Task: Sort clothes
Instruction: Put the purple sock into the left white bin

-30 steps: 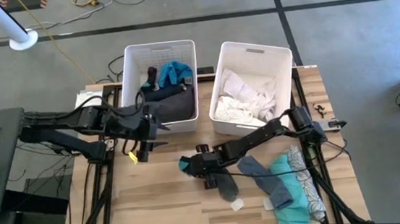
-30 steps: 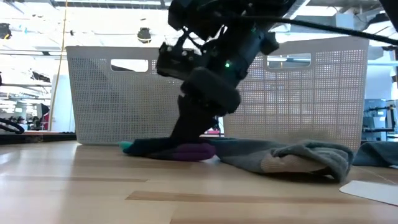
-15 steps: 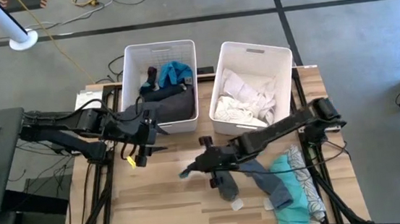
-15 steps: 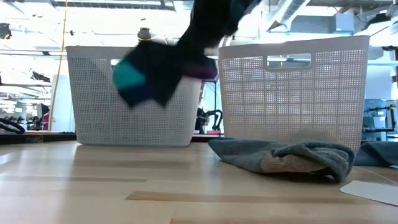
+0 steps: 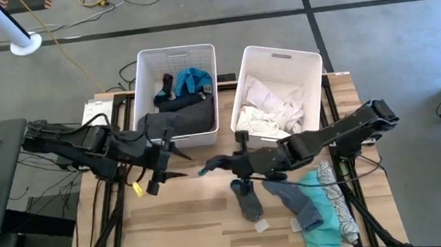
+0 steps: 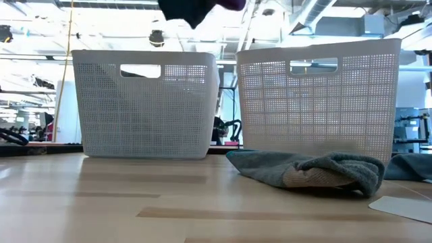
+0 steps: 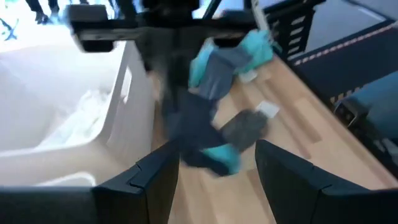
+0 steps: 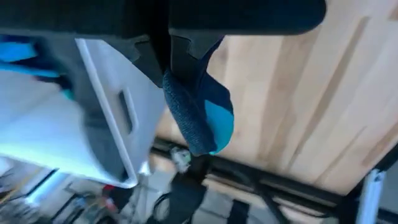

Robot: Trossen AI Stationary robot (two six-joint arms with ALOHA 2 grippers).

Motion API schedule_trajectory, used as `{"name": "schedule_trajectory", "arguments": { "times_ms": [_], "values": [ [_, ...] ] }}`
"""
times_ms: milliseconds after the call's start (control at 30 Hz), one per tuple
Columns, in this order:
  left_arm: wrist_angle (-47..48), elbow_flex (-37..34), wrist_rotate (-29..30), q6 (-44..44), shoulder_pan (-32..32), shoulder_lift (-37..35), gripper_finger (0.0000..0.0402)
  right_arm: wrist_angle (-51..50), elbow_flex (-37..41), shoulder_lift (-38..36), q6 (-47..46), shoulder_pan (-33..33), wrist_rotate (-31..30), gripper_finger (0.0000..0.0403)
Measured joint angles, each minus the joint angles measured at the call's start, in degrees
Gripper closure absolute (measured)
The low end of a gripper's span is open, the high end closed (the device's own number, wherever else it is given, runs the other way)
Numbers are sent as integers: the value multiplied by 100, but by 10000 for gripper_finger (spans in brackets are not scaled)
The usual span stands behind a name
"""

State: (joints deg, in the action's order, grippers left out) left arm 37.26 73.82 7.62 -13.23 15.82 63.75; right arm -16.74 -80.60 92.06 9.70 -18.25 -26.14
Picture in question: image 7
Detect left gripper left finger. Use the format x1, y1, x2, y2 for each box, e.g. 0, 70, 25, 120
93, 141, 181, 224

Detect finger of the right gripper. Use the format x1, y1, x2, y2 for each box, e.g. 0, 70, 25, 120
214, 30, 247, 50
137, 39, 195, 104

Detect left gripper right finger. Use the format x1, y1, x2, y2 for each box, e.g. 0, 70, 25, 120
254, 139, 369, 224

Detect teal garment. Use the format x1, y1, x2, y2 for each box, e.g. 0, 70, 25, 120
188, 29, 282, 90

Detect blue-grey pants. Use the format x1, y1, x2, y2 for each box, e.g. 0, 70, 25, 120
197, 46, 254, 101

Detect white paper label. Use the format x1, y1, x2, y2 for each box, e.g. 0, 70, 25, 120
238, 68, 259, 84
254, 100, 280, 119

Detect grey sock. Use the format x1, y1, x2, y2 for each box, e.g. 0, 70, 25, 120
220, 109, 270, 153

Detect white towel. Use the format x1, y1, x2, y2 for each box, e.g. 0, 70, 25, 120
40, 90, 113, 147

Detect white perforated plastic basket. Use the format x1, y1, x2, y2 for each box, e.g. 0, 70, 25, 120
0, 40, 156, 187

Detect person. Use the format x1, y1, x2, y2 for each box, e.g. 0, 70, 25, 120
24, 0, 63, 25

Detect black hazard-striped floor mat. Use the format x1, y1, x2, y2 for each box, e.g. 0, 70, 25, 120
292, 20, 398, 105

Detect black table-level camera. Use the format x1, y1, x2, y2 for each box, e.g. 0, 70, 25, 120
333, 98, 371, 129

